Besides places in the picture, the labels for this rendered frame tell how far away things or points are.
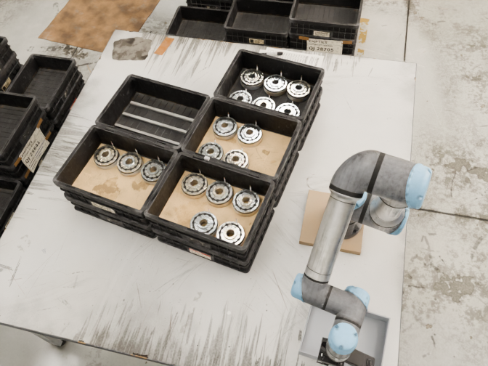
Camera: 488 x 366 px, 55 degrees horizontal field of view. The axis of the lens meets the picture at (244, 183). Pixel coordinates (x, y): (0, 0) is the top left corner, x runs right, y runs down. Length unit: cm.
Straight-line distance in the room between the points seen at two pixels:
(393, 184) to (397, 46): 244
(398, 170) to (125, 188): 108
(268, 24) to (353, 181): 201
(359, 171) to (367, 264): 65
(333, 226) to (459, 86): 229
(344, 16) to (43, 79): 186
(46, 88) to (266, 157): 164
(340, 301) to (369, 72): 133
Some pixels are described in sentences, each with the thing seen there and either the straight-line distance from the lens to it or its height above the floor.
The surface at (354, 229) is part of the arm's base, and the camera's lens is 183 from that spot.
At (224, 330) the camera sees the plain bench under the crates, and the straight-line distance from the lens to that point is 174.
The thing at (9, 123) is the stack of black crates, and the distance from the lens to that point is 285.
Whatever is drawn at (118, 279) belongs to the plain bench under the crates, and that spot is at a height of 70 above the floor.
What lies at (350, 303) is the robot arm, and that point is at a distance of 139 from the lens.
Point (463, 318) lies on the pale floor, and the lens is 263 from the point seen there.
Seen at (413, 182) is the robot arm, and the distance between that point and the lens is 126.
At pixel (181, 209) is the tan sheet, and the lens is 180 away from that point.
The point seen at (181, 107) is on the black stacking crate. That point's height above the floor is 83.
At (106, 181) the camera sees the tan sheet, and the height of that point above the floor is 83.
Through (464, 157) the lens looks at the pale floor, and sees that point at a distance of 309.
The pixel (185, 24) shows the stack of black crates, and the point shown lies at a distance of 340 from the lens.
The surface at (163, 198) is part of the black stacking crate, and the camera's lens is 179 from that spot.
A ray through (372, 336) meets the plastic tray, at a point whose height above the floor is 70.
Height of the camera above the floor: 238
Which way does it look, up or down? 58 degrees down
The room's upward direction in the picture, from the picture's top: 7 degrees counter-clockwise
